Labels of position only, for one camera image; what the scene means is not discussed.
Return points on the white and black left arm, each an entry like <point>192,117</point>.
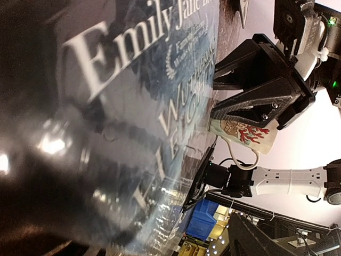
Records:
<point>230,184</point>

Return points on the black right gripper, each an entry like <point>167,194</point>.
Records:
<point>273,89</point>

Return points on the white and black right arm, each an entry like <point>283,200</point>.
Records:
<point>308,33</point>

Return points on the black front table rail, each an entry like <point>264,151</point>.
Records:
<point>270,215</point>

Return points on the cream ceramic mug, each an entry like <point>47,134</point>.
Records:
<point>258,140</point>

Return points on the dark blue Wuthering Heights book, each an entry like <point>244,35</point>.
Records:
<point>104,122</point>

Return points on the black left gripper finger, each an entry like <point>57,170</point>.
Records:
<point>247,239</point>

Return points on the blue plastic bin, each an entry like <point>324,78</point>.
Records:
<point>202,221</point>

